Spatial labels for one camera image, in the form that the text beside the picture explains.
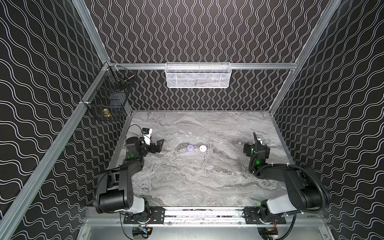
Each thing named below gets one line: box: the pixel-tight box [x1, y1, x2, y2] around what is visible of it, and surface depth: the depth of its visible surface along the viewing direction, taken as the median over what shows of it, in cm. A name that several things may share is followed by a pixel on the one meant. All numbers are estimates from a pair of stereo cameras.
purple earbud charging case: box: [186, 144, 195, 152], surface depth 100 cm
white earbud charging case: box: [199, 145, 207, 152], surface depth 100 cm
